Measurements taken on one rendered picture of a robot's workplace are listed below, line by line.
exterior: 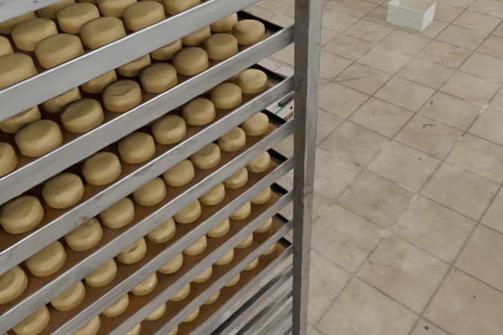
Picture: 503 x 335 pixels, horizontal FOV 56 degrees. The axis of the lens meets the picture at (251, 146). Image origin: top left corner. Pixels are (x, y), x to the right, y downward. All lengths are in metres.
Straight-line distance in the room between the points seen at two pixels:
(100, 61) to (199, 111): 0.23
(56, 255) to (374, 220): 1.81
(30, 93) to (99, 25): 0.13
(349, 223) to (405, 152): 0.62
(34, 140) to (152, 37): 0.18
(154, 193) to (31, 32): 0.29
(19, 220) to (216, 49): 0.34
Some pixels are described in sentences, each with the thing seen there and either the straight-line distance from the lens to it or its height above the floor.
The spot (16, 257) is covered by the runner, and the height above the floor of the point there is 1.32.
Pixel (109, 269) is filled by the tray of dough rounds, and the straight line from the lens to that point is 0.78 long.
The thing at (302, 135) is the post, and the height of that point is 1.22.
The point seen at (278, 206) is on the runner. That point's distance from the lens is 0.94.
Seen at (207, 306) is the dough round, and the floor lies 0.86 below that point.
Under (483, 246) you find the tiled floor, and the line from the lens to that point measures 2.36.
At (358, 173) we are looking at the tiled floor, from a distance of 2.53.
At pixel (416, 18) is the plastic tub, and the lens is 3.86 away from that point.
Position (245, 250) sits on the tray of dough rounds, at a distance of 1.00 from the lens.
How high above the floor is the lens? 1.76
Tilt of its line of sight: 41 degrees down
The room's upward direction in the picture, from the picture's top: 4 degrees counter-clockwise
